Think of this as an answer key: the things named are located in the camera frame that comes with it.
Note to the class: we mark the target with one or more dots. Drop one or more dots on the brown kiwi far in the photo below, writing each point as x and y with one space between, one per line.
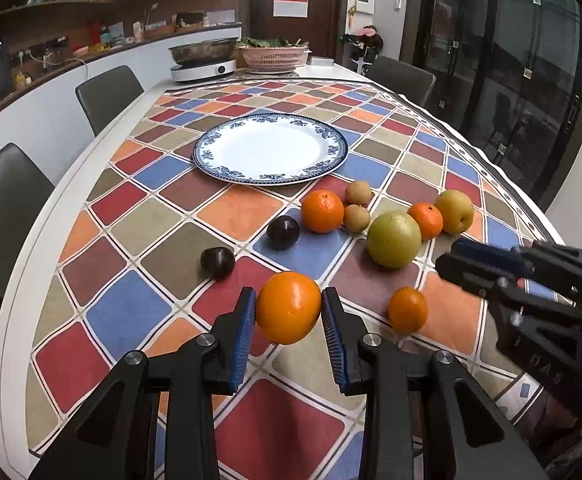
358 193

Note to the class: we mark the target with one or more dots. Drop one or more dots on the pink basket with vegetables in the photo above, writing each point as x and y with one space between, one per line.
272 55

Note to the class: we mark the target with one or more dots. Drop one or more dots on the white kitchen counter cabinet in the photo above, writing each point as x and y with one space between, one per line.
48 123

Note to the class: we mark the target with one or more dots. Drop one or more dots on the dark plum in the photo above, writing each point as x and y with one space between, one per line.
283 232
217 262

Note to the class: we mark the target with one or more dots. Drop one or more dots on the brown kiwi near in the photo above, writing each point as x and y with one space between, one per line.
356 218

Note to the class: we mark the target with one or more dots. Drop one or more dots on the grey chair far left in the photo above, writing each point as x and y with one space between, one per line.
105 96

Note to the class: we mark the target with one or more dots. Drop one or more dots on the large orange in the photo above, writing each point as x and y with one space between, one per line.
287 307
322 211

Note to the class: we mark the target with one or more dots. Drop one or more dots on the large green pomelo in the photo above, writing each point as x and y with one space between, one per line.
393 239

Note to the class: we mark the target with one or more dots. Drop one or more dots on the blue white porcelain plate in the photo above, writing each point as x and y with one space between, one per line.
270 149

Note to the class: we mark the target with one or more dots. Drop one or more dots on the white wall intercom panel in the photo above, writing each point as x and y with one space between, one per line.
364 6

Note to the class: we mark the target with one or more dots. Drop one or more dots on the small orange behind pomelo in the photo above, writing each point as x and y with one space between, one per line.
428 218

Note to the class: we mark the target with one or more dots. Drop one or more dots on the grey chair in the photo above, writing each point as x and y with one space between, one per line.
105 96
24 190
403 78

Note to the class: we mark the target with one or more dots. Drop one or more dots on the small orange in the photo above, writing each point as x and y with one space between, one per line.
428 218
407 310

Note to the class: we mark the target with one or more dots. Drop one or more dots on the yellow pear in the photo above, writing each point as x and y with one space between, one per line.
457 211

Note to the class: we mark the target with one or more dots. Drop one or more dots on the brown kiwi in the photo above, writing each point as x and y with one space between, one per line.
356 218
358 193

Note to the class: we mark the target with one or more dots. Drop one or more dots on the grey chair right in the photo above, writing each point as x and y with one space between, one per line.
403 78

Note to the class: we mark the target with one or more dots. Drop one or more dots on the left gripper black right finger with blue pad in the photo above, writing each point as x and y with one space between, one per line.
464 433

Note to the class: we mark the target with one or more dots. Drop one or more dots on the grey chair near left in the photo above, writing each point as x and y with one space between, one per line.
24 190

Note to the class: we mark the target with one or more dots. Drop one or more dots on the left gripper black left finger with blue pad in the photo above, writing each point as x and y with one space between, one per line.
114 432

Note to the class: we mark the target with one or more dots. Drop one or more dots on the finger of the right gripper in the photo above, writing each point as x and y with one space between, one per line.
501 293
491 260

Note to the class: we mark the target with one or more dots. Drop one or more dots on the colourful checkered tablecloth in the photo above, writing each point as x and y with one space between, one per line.
129 275

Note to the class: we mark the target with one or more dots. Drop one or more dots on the white induction cooker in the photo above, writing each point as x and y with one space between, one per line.
203 72

